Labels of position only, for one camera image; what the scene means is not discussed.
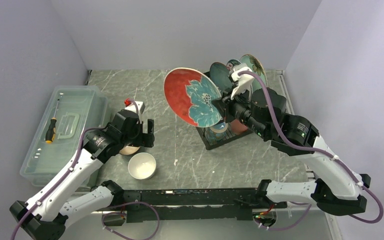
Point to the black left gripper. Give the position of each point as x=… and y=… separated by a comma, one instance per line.
x=146, y=139

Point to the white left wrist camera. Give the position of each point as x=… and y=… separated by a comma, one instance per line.
x=137, y=107

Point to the blue mug orange inside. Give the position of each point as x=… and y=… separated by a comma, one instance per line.
x=216, y=133

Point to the white bowl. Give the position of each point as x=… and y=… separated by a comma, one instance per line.
x=142, y=166

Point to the red rimmed bottom plate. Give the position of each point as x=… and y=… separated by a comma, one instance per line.
x=189, y=93

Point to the white plate teal lettered rim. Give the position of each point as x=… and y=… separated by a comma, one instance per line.
x=232, y=63

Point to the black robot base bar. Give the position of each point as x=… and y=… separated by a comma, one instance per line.
x=241, y=204

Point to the dark teal plate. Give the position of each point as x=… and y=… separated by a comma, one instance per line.
x=219, y=74

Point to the yellow black screwdriver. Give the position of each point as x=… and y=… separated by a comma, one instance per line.
x=51, y=131

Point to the dark bowl beige inside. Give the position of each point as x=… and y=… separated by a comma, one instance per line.
x=129, y=150

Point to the black wire dish rack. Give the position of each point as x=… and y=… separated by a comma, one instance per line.
x=205, y=113

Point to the light blue flower plate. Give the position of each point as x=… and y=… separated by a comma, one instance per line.
x=255, y=65

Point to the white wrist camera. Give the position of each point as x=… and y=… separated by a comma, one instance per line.
x=137, y=107
x=243, y=81

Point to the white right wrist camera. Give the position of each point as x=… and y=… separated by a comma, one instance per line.
x=243, y=81

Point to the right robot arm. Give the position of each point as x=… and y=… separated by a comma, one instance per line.
x=336, y=190

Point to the pink mug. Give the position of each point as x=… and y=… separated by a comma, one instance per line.
x=237, y=127

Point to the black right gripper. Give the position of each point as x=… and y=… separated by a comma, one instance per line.
x=226, y=110

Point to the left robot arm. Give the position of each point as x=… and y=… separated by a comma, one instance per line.
x=47, y=214

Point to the clear plastic storage box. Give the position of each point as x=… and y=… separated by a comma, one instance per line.
x=80, y=108

